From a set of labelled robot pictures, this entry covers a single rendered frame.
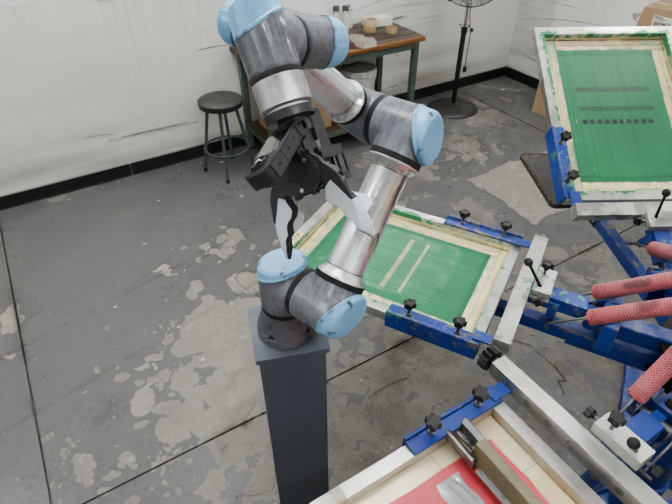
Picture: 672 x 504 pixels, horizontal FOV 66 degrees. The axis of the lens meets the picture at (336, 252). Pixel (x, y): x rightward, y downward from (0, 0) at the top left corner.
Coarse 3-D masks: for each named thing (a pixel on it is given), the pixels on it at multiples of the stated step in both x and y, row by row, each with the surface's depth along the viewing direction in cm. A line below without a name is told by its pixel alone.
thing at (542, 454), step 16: (480, 416) 136; (496, 416) 138; (512, 416) 136; (512, 432) 134; (528, 432) 132; (400, 448) 129; (432, 448) 130; (528, 448) 130; (544, 448) 129; (384, 464) 125; (400, 464) 125; (544, 464) 127; (560, 464) 125; (352, 480) 122; (368, 480) 122; (384, 480) 125; (560, 480) 124; (576, 480) 122; (320, 496) 119; (336, 496) 119; (352, 496) 120; (576, 496) 120; (592, 496) 119
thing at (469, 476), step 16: (496, 448) 132; (464, 464) 129; (512, 464) 129; (432, 480) 126; (464, 480) 126; (480, 480) 126; (528, 480) 126; (416, 496) 123; (432, 496) 123; (480, 496) 123
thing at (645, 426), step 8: (640, 416) 130; (648, 416) 130; (632, 424) 128; (640, 424) 128; (648, 424) 128; (656, 424) 128; (640, 432) 126; (648, 432) 126; (656, 432) 126; (648, 440) 125; (608, 448) 123; (616, 456) 122
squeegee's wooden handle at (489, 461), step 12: (480, 444) 122; (480, 456) 122; (492, 456) 119; (480, 468) 124; (492, 468) 119; (504, 468) 117; (492, 480) 121; (504, 480) 117; (516, 480) 115; (504, 492) 118; (516, 492) 114; (528, 492) 113
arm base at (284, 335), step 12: (264, 312) 124; (264, 324) 125; (276, 324) 123; (288, 324) 123; (300, 324) 124; (264, 336) 126; (276, 336) 124; (288, 336) 124; (300, 336) 125; (312, 336) 129; (276, 348) 126; (288, 348) 126
